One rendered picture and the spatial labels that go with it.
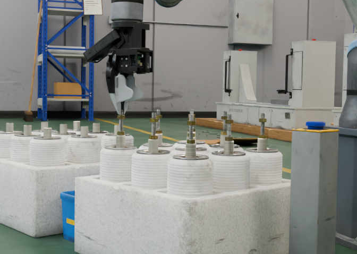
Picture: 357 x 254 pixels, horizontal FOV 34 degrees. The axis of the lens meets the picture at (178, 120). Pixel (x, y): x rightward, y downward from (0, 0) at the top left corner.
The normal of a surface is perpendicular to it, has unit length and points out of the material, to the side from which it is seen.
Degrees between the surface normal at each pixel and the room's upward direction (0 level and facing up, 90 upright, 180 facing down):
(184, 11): 90
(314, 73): 90
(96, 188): 90
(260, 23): 90
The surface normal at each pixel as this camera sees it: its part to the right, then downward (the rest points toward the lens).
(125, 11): 0.00, 0.05
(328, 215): 0.69, 0.05
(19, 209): -0.75, 0.02
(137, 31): -0.48, 0.04
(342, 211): -0.95, 0.00
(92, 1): 0.33, 0.02
